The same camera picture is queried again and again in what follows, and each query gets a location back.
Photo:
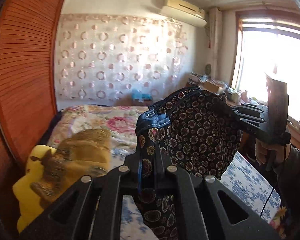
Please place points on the white wall air conditioner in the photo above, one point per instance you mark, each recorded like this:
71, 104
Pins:
184, 12

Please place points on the blue white floral quilt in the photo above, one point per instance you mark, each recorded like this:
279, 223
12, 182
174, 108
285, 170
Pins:
240, 177

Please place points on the wooden slatted wardrobe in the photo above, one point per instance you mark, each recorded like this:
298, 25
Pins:
28, 31

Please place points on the navy patterned silk garment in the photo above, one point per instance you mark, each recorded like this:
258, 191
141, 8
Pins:
191, 129

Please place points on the window with wooden frame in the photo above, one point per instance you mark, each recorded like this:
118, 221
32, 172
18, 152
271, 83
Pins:
268, 43

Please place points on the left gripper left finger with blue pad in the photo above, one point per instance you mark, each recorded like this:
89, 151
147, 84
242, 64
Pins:
91, 208

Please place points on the sheer circle pattern curtain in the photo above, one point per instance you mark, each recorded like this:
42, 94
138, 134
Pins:
104, 59

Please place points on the beige side window curtain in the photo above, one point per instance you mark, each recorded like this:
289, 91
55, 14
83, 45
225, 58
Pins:
215, 36

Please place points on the yellow plush pillow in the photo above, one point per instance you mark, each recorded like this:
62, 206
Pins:
28, 200

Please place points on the teal box by curtain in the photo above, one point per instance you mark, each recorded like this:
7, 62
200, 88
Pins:
141, 99

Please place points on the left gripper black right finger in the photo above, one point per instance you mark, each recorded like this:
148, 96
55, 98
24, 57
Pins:
203, 207

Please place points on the floral bed blanket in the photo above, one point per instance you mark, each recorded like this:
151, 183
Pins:
119, 120

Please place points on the cardboard box on sideboard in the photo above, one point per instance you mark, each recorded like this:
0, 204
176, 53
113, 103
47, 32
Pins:
212, 87

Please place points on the grey right sleeve forearm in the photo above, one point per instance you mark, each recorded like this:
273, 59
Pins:
289, 185

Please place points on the olive gold embroidered cushion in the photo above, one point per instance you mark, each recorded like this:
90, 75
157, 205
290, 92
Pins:
85, 153

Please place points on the person's right hand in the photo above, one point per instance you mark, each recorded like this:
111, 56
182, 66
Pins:
262, 149

